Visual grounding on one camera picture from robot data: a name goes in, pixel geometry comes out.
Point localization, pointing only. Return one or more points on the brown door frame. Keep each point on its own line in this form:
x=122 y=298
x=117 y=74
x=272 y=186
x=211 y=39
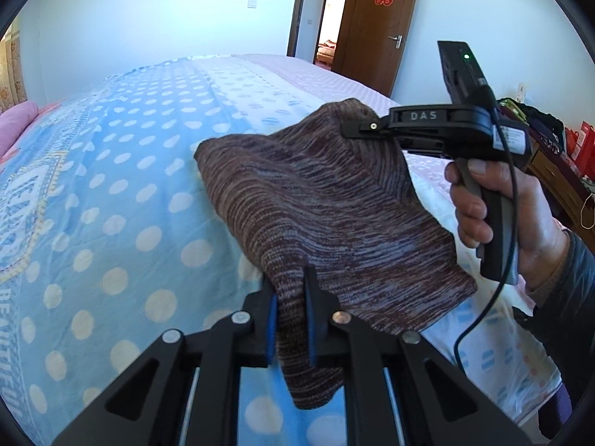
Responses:
x=302 y=9

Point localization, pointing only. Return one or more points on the red gift bags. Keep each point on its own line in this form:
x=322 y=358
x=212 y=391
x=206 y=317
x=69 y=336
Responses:
x=583 y=148

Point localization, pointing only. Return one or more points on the folded pink quilt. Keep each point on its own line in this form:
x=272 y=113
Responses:
x=16 y=125

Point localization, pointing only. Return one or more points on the purple cloth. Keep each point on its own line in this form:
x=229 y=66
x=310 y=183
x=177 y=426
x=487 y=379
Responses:
x=558 y=409

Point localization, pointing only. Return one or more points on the brown wooden door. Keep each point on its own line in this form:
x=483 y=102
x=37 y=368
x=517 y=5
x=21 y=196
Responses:
x=367 y=32

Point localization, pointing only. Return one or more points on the white wall outlet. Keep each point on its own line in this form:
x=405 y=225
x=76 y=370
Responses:
x=523 y=92

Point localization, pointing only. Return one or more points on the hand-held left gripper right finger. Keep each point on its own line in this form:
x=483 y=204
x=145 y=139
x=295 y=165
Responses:
x=310 y=325

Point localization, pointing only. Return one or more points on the blue polka dot blanket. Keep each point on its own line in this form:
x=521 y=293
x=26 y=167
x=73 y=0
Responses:
x=139 y=172

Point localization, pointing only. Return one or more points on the person's right hand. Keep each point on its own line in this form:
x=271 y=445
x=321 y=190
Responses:
x=534 y=223

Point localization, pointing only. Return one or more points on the brown striped knit garment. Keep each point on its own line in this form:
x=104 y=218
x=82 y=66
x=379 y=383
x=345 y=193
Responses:
x=325 y=204

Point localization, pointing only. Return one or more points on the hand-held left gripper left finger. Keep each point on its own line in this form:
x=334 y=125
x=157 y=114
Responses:
x=272 y=330

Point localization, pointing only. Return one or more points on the beige floral curtain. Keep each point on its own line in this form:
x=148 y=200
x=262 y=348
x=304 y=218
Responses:
x=11 y=74

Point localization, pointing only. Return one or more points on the pile of dark clothes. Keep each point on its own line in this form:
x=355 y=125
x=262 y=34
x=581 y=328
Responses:
x=544 y=123

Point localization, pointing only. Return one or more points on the wooden dresser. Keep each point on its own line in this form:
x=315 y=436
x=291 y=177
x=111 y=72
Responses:
x=553 y=181

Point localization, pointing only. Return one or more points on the person's right forearm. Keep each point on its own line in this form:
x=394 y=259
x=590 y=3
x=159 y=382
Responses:
x=562 y=316

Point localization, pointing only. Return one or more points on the orange sofa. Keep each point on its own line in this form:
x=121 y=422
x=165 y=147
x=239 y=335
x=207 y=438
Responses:
x=326 y=53

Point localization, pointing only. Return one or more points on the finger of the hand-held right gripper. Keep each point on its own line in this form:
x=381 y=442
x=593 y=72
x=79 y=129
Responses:
x=367 y=128

